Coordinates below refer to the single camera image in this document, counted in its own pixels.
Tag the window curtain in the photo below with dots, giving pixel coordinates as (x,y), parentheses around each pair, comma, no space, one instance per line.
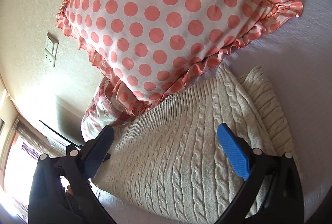
(27,146)

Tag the pink polka dot pillow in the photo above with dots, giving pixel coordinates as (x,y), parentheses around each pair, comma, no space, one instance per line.
(166,24)

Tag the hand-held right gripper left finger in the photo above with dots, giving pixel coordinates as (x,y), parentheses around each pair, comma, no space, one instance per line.
(99,151)

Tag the pink checked pillow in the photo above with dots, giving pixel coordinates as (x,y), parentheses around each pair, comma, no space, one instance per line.
(102,112)

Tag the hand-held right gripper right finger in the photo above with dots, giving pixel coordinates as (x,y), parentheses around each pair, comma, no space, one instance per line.
(234,152)

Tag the white wall switch plate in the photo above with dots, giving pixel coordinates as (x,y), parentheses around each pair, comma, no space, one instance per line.
(51,50)

